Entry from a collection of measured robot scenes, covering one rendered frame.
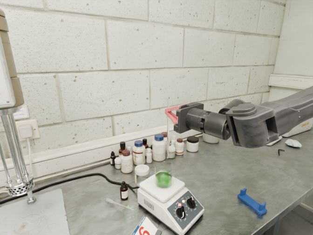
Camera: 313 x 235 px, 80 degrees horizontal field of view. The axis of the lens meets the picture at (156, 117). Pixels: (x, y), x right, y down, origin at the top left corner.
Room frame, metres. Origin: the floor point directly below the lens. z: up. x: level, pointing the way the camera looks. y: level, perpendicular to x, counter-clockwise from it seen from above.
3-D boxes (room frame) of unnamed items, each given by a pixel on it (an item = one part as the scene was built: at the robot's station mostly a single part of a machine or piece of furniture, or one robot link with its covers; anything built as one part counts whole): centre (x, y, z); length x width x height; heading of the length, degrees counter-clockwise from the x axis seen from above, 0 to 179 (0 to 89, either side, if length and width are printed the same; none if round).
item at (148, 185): (0.55, -0.02, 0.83); 0.12 x 0.12 x 0.01; 46
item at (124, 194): (0.59, 0.12, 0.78); 0.03 x 0.03 x 0.07
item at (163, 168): (0.55, -0.02, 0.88); 0.07 x 0.06 x 0.08; 142
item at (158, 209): (0.53, -0.04, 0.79); 0.22 x 0.13 x 0.08; 46
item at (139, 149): (0.84, 0.09, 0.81); 0.06 x 0.06 x 0.11
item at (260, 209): (0.55, -0.35, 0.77); 0.10 x 0.03 x 0.04; 25
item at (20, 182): (0.46, 0.40, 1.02); 0.07 x 0.07 x 0.25
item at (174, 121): (0.52, -0.07, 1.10); 0.09 x 0.07 x 0.07; 42
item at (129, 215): (0.50, 0.09, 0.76); 0.06 x 0.06 x 0.02
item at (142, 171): (0.66, 0.06, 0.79); 0.06 x 0.06 x 0.08
